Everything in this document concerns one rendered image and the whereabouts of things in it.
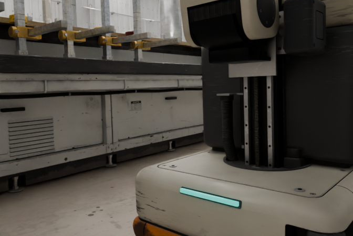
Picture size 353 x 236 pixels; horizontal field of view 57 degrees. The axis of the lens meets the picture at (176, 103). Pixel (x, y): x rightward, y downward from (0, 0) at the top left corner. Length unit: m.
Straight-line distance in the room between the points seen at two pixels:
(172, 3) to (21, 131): 5.75
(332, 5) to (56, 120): 1.57
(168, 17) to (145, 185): 6.36
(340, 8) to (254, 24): 0.30
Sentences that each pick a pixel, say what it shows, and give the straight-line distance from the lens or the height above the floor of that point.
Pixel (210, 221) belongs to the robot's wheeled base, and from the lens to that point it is 0.88.
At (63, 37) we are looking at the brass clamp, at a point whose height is 0.80.
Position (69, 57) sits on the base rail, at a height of 0.70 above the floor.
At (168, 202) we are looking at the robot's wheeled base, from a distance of 0.96.
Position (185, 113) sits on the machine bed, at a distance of 2.85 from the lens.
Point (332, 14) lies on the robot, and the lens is 1.04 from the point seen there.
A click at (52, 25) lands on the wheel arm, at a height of 0.81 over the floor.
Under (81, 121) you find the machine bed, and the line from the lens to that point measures 2.13.
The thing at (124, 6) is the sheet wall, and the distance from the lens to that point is 11.93.
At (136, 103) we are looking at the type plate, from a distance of 2.42.
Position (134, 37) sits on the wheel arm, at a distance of 1.83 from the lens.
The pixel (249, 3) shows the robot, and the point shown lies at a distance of 0.82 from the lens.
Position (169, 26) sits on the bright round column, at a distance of 7.19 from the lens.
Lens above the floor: 0.53
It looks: 3 degrees down
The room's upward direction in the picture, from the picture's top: 2 degrees counter-clockwise
